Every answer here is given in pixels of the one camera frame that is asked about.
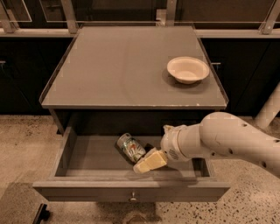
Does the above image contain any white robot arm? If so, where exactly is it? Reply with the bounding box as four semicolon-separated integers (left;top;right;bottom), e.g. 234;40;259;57
133;83;280;177

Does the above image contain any green 7up soda can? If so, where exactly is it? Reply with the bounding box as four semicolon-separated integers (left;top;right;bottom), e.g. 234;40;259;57
116;133;146;163

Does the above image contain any white paper bowl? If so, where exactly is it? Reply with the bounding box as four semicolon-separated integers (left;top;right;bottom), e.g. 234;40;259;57
167;57;210;85

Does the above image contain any grey cabinet with counter top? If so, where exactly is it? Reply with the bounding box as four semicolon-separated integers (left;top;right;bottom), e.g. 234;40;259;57
40;26;228;130

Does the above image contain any round metal drawer knob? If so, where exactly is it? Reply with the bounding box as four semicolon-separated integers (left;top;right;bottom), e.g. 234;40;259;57
129;192;138;203

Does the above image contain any open grey top drawer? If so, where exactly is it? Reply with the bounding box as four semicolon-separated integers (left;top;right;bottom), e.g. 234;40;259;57
33;127;230;202

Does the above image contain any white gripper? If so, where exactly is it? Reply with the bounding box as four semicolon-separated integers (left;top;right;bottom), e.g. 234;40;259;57
133;125;188;173

